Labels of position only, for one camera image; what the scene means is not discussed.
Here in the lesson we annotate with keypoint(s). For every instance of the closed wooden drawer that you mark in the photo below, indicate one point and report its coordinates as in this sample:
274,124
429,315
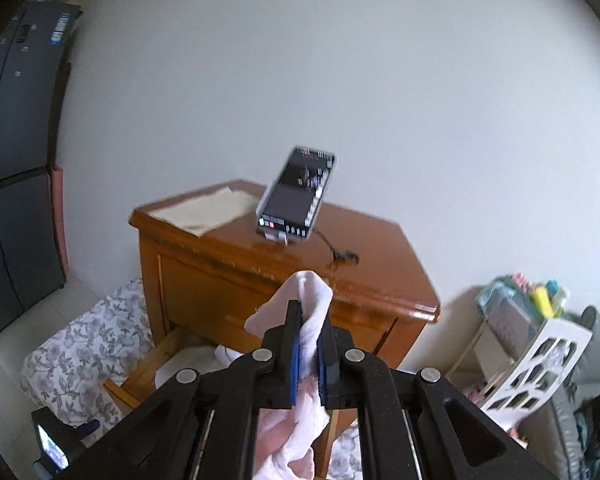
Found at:
205,295

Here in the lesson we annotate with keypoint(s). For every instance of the wooden nightstand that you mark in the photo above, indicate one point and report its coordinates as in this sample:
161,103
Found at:
370,260

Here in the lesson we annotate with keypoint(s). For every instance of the yellow highlighter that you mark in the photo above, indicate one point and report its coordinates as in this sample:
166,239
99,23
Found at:
542,300

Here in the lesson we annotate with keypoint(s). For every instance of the grey printed card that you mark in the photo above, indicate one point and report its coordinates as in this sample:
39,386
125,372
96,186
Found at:
512,322

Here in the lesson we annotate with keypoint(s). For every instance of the white underwear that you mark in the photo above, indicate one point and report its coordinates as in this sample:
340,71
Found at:
190,360

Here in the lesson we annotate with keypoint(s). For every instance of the teal plastic bag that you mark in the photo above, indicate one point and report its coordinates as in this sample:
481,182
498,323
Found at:
495,292

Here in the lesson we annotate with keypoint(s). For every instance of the pale pink underwear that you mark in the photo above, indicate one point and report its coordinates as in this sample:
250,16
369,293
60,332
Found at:
310,300

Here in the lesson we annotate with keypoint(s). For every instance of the dark refrigerator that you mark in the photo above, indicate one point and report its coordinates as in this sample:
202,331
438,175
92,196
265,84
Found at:
20,160

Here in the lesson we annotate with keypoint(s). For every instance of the pink board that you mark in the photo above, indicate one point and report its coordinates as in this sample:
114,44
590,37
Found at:
59,220

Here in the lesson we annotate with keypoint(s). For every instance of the grey floral bed sheet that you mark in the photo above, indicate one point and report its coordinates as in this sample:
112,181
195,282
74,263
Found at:
80,340

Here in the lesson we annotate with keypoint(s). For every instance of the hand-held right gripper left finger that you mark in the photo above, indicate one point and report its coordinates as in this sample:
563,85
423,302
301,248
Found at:
294,375

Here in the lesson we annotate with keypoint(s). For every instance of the white cutout rack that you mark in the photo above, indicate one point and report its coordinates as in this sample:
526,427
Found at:
545,360

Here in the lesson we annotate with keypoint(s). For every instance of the wooden drawer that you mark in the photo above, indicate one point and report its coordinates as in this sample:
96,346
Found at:
140,370
205,295

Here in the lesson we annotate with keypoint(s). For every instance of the smartphone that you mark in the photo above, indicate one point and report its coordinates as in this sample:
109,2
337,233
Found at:
295,195

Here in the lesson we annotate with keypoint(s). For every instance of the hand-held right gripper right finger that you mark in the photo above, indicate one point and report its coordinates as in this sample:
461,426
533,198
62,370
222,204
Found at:
322,375

